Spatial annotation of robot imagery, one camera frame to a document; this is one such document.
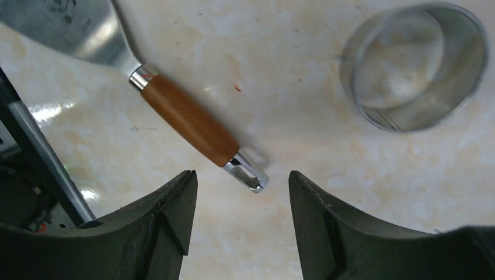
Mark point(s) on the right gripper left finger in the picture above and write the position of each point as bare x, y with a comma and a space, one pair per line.
146, 239

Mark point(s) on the metal ring cutter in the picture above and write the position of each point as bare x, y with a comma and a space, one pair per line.
409, 69

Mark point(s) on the metal scraper wooden handle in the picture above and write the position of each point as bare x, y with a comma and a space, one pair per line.
91, 31

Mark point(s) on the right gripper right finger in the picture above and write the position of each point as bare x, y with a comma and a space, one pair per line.
335, 240

